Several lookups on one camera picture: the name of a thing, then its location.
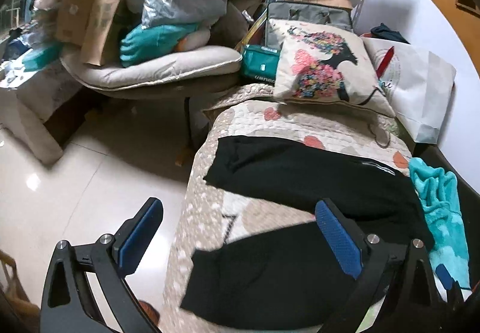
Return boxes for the black pants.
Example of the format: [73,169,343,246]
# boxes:
[180,136,434,331]

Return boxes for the turquoise fleece blanket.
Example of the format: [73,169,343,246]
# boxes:
[408,158,471,289]

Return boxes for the heart-patterned quilt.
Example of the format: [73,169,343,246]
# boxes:
[158,83,470,333]

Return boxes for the beige lounge chair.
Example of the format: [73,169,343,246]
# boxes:
[60,0,265,99]

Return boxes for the white paper shopping bag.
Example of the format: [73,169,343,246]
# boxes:
[362,37,456,145]

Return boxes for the teal cloth on chair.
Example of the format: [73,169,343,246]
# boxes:
[120,24,199,67]

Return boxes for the floral girl cushion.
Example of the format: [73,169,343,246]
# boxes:
[266,19,395,118]

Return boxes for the teal pouch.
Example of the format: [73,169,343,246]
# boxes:
[241,45,280,85]

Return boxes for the brown cardboard box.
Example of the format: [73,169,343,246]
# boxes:
[55,0,127,67]

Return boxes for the grey fabric bag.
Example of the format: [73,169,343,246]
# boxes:
[265,1,353,49]

